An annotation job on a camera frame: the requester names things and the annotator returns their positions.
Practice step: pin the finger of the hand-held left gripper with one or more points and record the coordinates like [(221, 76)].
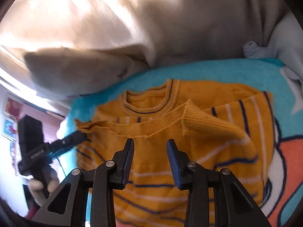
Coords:
[(71, 140)]

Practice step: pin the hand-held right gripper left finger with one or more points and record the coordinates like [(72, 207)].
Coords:
[(129, 162)]

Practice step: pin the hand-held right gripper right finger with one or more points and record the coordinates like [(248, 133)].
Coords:
[(172, 167)]

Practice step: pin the yellow striped knit sweater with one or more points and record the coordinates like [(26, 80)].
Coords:
[(213, 94)]

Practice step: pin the person's left hand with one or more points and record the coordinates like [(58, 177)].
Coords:
[(54, 179)]

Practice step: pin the wooden wardrobe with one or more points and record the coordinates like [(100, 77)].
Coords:
[(51, 125)]

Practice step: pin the blue framed picture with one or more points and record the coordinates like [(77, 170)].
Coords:
[(9, 127)]

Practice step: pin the red framed picture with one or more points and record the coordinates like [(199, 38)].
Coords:
[(13, 106)]

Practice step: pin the cream floral pillow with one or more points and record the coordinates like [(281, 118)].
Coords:
[(71, 71)]

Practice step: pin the teal star fleece blanket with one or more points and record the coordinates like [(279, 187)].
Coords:
[(213, 71)]

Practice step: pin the light blue cloth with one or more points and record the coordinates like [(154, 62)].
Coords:
[(284, 40)]

